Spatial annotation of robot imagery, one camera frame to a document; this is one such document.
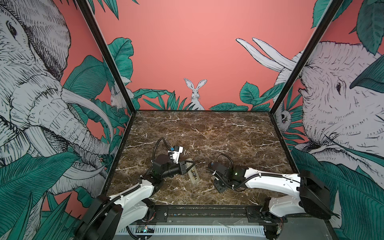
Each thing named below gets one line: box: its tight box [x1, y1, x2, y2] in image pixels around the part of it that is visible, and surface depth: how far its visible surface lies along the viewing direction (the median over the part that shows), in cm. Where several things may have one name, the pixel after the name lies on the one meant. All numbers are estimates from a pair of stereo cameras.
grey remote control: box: [186, 158, 201, 184], surface depth 78 cm
